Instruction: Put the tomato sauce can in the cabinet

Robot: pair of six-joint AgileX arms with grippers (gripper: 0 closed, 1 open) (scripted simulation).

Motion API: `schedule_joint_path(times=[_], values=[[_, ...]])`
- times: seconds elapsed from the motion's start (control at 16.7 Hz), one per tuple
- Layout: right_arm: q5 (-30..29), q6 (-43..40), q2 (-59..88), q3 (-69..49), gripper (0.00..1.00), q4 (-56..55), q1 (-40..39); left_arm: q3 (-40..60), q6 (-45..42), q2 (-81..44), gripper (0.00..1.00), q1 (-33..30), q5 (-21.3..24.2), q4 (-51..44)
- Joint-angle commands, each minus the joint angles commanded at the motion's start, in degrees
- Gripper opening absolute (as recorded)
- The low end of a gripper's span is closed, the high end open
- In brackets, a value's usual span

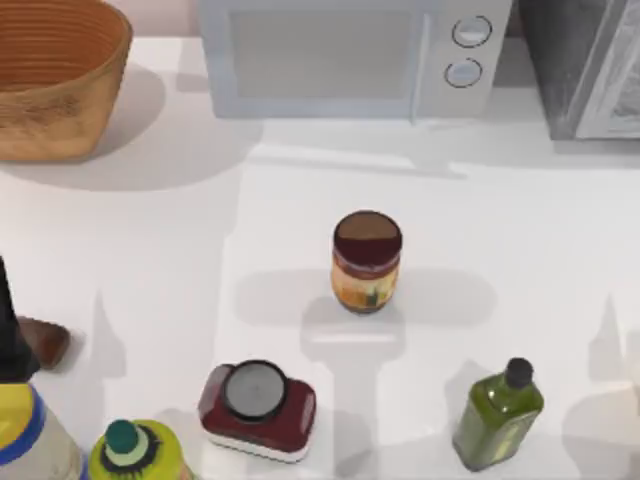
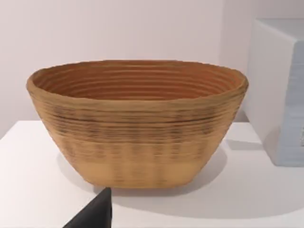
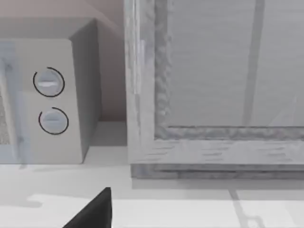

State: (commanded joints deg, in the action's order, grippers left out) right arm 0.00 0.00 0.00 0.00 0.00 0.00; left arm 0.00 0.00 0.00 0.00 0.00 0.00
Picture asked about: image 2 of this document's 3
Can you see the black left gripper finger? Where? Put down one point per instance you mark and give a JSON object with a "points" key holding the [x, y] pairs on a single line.
{"points": [[98, 211]]}

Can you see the brown woven basket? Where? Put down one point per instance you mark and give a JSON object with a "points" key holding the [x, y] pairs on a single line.
{"points": [[140, 133]]}

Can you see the white box appliance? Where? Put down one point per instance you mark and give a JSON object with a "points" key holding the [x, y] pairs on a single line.
{"points": [[278, 95]]}

